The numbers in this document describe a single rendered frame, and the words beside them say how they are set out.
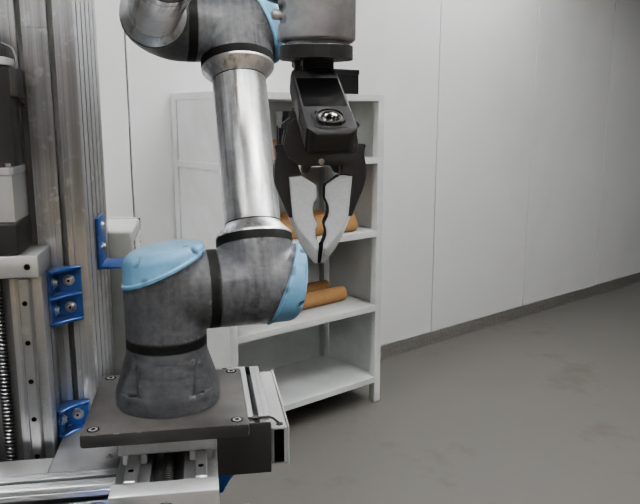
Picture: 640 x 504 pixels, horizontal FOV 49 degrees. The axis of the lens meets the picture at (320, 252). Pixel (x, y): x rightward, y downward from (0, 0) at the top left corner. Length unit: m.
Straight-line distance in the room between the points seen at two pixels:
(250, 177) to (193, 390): 0.32
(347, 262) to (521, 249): 1.87
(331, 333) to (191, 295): 2.96
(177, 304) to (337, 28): 0.47
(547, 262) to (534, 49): 1.56
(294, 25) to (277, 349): 3.18
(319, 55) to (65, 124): 0.57
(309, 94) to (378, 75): 3.41
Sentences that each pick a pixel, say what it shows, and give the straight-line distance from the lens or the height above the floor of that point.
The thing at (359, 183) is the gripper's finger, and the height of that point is 1.38.
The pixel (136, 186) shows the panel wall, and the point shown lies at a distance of 3.23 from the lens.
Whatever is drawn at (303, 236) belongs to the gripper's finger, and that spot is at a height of 1.33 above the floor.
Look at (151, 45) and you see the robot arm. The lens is 1.10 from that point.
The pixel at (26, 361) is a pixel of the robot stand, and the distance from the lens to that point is 1.14.
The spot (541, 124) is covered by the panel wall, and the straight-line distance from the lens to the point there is 5.31.
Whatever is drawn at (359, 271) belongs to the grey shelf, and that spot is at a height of 0.66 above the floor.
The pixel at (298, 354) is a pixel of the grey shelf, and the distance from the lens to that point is 3.88.
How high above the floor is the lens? 1.45
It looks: 11 degrees down
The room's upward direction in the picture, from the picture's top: straight up
